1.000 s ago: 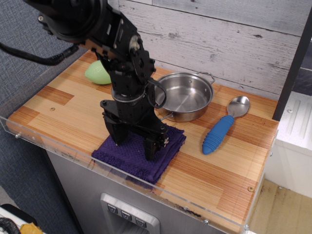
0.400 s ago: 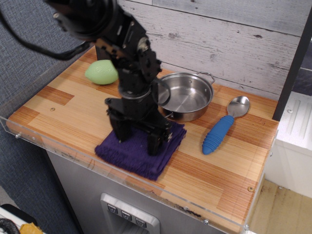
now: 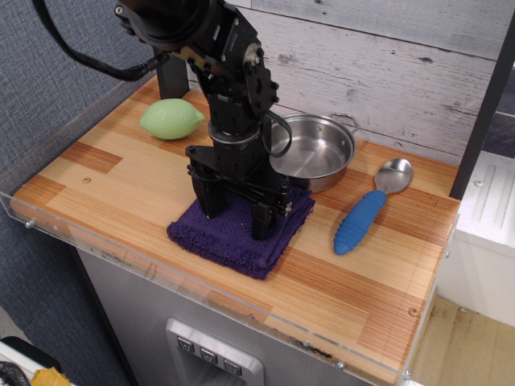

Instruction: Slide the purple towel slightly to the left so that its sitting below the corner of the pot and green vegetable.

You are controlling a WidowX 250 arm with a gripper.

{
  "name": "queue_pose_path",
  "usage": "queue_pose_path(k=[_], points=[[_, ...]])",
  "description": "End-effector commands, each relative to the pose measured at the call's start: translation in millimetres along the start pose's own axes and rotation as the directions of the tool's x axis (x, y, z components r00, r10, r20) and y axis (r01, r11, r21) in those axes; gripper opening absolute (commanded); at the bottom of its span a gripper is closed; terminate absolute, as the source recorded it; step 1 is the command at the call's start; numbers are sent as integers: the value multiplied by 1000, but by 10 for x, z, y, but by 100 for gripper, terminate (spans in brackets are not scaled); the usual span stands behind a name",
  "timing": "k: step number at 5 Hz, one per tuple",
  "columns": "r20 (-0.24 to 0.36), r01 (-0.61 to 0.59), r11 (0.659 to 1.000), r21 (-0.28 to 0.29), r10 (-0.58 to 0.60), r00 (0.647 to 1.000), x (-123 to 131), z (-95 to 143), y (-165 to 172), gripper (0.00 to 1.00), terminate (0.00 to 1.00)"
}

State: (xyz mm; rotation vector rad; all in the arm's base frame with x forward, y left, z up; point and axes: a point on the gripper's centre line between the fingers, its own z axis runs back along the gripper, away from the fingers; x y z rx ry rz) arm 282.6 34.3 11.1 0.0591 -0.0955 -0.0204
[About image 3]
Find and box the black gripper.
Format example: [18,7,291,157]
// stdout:
[185,134,291,240]

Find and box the purple cloth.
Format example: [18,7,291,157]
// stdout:
[167,187,315,280]

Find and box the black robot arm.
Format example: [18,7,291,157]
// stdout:
[116,1,292,240]

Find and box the small stainless steel pot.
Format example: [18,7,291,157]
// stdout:
[270,113,361,193]

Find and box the green plastic lemon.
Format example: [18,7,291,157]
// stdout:
[140,98,204,140]

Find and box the grey toy fridge cabinet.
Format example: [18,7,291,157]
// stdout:
[78,246,415,385]

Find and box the silver dispenser button panel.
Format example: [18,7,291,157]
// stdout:
[166,318,265,385]

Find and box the white toy sink counter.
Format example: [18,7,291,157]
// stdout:
[436,151,514,326]

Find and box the yellow tape piece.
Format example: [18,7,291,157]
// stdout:
[30,368,72,386]

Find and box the black vertical post left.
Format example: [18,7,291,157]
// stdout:
[156,56,190,100]

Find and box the black vertical post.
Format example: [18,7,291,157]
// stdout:
[156,56,190,100]
[449,15,514,199]

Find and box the spoon with blue handle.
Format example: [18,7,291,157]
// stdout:
[333,158,413,256]

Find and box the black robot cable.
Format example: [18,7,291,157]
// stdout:
[31,0,170,84]

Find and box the clear acrylic guard rail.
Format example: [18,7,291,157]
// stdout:
[2,189,458,385]

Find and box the black vertical post right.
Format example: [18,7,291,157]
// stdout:
[449,15,514,199]

